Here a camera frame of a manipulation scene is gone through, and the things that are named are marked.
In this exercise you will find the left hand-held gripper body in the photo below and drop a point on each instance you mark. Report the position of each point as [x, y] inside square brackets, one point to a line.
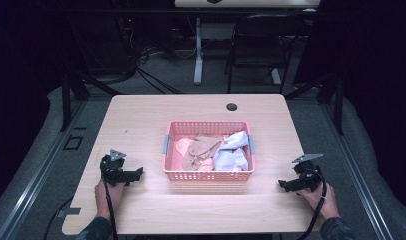
[112, 170]

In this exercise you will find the black metal stand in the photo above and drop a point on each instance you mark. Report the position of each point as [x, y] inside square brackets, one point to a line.
[337, 100]
[66, 100]

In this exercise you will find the black folding chair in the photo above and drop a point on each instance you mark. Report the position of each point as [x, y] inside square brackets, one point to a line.
[264, 26]

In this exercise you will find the white desk leg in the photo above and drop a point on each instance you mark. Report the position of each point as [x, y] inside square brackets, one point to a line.
[198, 50]

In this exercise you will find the grey tape strip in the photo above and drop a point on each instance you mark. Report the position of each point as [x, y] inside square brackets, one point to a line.
[71, 211]

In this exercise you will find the pink sock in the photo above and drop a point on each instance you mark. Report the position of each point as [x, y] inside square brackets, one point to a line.
[182, 146]

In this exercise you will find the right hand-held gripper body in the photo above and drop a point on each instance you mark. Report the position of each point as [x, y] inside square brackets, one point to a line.
[309, 175]

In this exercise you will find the person's right hand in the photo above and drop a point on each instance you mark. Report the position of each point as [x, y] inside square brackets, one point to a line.
[327, 205]

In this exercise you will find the beige sock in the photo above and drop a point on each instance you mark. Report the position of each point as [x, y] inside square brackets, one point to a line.
[201, 150]

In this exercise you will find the black table grommet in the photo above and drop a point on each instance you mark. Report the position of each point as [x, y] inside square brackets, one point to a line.
[231, 107]

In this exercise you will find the white sock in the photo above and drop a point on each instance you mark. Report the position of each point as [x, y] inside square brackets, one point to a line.
[229, 158]

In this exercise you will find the pink plastic basket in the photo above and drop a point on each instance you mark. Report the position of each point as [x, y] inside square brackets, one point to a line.
[207, 128]

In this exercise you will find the white desk foot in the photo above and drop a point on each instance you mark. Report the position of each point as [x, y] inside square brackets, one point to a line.
[276, 76]

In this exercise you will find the aluminium floor rail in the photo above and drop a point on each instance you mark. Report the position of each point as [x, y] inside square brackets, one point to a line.
[354, 173]
[41, 173]

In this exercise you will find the person's left hand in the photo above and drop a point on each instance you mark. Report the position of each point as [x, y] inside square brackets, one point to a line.
[102, 200]

